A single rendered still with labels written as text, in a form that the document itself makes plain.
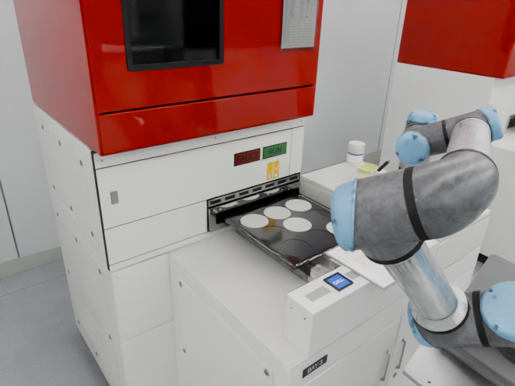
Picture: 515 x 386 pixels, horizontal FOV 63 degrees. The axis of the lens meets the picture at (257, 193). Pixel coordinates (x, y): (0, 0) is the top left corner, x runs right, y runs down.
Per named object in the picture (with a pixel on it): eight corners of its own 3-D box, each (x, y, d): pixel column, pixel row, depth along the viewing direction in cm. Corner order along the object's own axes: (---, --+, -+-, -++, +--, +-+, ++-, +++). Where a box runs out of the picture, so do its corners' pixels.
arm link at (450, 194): (495, 161, 53) (493, 93, 92) (407, 181, 59) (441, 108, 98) (517, 243, 55) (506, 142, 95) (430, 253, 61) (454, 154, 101)
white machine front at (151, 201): (107, 269, 135) (90, 151, 118) (293, 203, 182) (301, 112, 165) (111, 273, 133) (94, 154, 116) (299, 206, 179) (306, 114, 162)
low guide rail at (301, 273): (235, 232, 158) (235, 224, 157) (240, 230, 160) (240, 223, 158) (335, 303, 123) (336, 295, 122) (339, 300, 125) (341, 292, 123)
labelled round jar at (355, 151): (342, 162, 188) (345, 142, 184) (352, 159, 192) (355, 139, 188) (355, 167, 183) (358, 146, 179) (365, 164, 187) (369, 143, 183)
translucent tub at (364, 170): (354, 182, 168) (356, 166, 165) (362, 177, 173) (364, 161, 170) (372, 188, 164) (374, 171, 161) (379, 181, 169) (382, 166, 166)
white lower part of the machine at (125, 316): (77, 337, 218) (49, 194, 183) (211, 279, 265) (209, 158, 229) (134, 442, 168) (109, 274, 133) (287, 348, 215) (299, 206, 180)
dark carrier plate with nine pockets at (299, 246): (229, 220, 152) (229, 218, 151) (299, 196, 171) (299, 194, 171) (294, 265, 128) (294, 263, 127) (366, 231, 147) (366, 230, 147)
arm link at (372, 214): (496, 356, 90) (412, 210, 58) (424, 356, 98) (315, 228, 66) (489, 304, 97) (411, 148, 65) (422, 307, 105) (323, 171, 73)
